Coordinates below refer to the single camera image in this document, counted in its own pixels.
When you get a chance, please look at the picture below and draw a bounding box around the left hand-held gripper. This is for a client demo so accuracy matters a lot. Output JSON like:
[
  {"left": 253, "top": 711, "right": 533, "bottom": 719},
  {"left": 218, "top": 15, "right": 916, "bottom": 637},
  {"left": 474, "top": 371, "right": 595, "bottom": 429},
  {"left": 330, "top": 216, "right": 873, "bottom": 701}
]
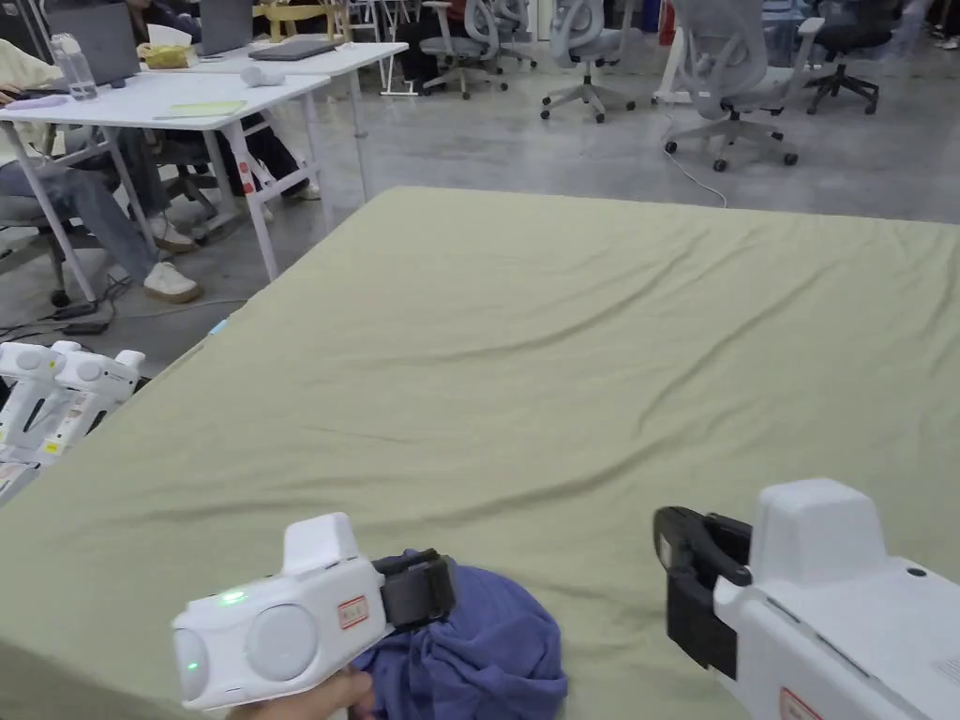
[{"left": 172, "top": 513, "right": 458, "bottom": 713}]

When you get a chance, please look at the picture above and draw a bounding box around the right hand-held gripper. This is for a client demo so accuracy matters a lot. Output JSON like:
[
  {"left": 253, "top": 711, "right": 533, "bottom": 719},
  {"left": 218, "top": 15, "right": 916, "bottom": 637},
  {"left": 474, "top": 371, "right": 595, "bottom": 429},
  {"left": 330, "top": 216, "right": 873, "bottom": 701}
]
[{"left": 652, "top": 478, "right": 960, "bottom": 720}]

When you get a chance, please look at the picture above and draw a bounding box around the dark blue garment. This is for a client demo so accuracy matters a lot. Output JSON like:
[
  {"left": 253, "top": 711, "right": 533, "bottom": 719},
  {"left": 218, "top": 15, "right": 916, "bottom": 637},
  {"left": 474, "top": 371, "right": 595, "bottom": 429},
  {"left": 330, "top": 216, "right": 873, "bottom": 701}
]
[{"left": 351, "top": 548, "right": 570, "bottom": 720}]

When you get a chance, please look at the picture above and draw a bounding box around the person's left hand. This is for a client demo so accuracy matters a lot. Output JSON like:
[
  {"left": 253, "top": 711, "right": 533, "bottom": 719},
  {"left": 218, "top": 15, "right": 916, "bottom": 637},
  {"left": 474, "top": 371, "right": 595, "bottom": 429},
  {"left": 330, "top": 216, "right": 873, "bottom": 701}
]
[{"left": 246, "top": 669, "right": 376, "bottom": 720}]

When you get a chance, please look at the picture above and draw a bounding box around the bed with pale green sheet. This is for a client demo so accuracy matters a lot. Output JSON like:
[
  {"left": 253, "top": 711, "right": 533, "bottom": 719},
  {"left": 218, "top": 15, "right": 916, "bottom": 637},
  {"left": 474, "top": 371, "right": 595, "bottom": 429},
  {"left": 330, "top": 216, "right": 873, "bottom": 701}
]
[{"left": 0, "top": 186, "right": 960, "bottom": 720}]

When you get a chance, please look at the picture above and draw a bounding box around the spare white hand-held gripper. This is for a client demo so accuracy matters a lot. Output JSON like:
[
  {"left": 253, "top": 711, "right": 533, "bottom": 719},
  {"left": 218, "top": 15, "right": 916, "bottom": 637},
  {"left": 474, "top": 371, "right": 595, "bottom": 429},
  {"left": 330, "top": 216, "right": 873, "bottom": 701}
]
[
  {"left": 43, "top": 348, "right": 148, "bottom": 460},
  {"left": 0, "top": 340, "right": 83, "bottom": 453}
]

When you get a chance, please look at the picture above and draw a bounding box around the grey office chair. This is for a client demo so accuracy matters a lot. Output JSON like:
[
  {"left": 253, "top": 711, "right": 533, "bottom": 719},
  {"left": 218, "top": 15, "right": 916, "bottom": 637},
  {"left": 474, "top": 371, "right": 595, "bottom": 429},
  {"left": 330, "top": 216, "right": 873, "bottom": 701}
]
[
  {"left": 539, "top": 0, "right": 663, "bottom": 125},
  {"left": 663, "top": 0, "right": 828, "bottom": 173},
  {"left": 418, "top": 0, "right": 513, "bottom": 101}
]

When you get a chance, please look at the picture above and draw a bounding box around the black office chair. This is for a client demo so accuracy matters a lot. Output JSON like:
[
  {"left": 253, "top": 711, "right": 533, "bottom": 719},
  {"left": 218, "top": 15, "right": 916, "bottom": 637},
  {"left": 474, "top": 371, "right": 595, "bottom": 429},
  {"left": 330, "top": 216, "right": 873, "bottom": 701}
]
[{"left": 805, "top": 0, "right": 895, "bottom": 117}]

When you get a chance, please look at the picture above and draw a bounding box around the white table with bottle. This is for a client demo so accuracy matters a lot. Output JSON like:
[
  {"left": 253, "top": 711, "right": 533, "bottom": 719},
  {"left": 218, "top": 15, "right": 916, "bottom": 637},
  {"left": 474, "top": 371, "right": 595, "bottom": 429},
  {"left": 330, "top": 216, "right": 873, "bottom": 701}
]
[{"left": 0, "top": 31, "right": 333, "bottom": 303}]

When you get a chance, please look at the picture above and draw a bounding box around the white table with laptops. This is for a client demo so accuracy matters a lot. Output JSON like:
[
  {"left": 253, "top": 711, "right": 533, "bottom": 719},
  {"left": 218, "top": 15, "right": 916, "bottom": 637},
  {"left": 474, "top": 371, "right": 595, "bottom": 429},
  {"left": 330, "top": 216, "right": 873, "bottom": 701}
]
[{"left": 46, "top": 0, "right": 411, "bottom": 205}]

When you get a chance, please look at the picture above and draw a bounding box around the white floor cable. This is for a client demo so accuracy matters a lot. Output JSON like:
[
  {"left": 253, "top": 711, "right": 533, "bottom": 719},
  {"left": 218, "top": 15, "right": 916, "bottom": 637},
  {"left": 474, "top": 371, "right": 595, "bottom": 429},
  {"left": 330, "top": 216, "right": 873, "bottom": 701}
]
[{"left": 663, "top": 112, "right": 730, "bottom": 210}]

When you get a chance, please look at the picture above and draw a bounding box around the black power adapter with cable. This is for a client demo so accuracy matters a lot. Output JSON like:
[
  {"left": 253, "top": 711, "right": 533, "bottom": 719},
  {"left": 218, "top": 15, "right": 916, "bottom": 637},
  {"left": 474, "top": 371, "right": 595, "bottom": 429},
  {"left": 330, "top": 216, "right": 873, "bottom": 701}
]
[{"left": 0, "top": 298, "right": 115, "bottom": 338}]

